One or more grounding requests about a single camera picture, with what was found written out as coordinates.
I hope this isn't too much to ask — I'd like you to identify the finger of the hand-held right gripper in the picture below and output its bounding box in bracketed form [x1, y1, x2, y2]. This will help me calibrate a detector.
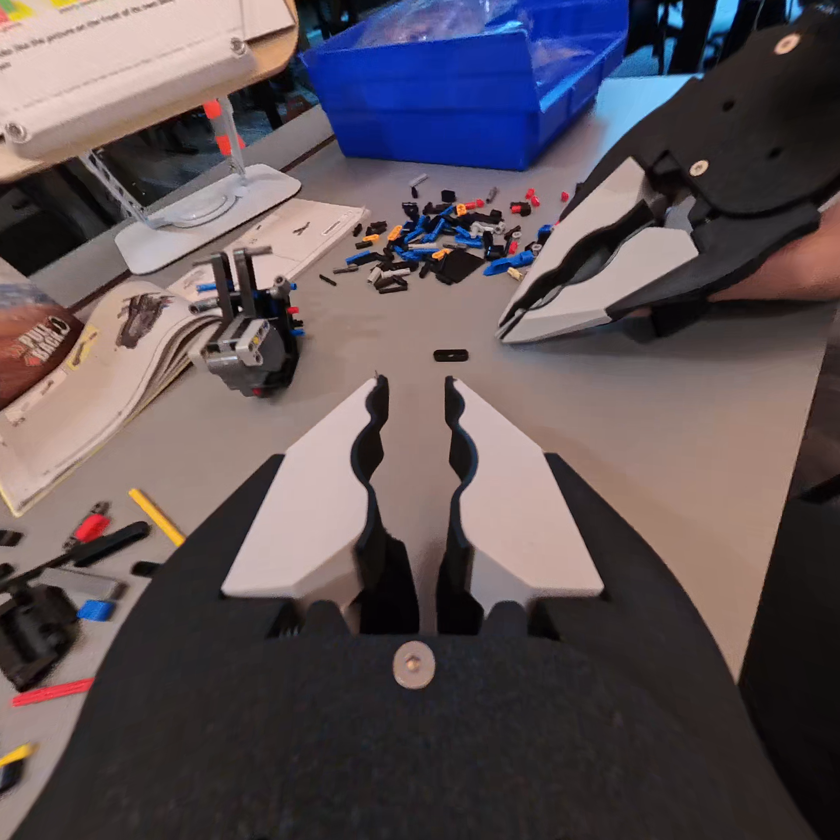
[497, 226, 701, 345]
[504, 156, 665, 324]

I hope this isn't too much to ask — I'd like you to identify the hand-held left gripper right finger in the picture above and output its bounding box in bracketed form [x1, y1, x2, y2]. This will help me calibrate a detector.
[436, 375, 605, 635]

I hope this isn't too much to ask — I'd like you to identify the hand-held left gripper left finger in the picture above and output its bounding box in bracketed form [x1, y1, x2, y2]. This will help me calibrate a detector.
[220, 375, 420, 635]

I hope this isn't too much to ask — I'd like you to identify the pile of small lego pieces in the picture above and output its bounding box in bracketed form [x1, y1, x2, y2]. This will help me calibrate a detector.
[320, 172, 580, 298]

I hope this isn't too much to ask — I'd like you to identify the yellow lego axle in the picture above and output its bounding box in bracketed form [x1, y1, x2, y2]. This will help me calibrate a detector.
[127, 487, 187, 547]

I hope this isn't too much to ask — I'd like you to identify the partly built lego model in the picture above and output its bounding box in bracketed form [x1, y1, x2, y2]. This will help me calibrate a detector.
[189, 244, 307, 399]

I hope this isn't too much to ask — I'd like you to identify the long black lego beam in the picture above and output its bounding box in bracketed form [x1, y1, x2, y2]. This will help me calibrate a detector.
[0, 521, 152, 593]

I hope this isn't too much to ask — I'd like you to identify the red lego connector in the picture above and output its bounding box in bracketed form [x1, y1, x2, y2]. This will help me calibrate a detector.
[63, 501, 113, 550]

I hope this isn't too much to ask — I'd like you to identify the open lego instruction booklet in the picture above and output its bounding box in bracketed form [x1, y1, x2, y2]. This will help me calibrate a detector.
[0, 256, 228, 517]

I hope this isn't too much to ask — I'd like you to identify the grey lego panel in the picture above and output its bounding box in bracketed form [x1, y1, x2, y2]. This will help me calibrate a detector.
[38, 567, 130, 602]

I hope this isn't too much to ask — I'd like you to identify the black lego assembly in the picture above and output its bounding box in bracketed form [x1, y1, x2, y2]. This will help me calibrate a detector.
[0, 583, 81, 691]

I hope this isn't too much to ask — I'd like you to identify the red lego axle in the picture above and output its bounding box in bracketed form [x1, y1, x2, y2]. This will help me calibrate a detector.
[11, 677, 95, 708]

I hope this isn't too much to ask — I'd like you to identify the person's right hand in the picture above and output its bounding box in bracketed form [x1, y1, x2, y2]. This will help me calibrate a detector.
[709, 200, 840, 304]

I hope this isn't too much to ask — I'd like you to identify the blue plastic bin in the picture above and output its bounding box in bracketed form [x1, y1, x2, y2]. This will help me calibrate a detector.
[301, 0, 631, 173]

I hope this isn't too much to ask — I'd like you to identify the clear plastic bag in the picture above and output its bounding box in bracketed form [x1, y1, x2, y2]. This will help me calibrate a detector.
[357, 0, 626, 74]

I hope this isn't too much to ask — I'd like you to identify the white instruction leaflet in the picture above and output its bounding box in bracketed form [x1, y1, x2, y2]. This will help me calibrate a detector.
[167, 197, 372, 298]

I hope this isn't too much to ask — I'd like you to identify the person's leg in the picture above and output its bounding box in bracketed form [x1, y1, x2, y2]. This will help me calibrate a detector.
[738, 478, 840, 840]

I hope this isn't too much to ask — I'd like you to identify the printed instruction sheet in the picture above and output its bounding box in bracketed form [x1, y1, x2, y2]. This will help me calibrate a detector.
[0, 0, 296, 99]

